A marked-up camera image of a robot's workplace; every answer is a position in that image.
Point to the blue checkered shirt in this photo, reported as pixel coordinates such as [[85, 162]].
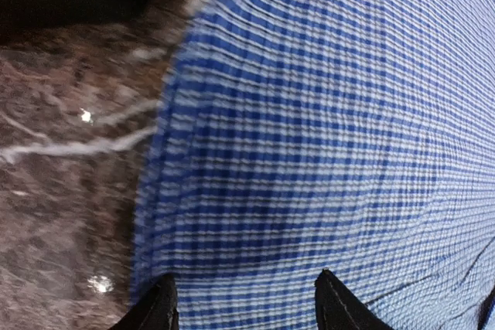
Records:
[[296, 136]]

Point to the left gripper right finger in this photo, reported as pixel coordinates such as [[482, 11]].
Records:
[[337, 308]]

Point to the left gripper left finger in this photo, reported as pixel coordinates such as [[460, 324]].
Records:
[[156, 310]]

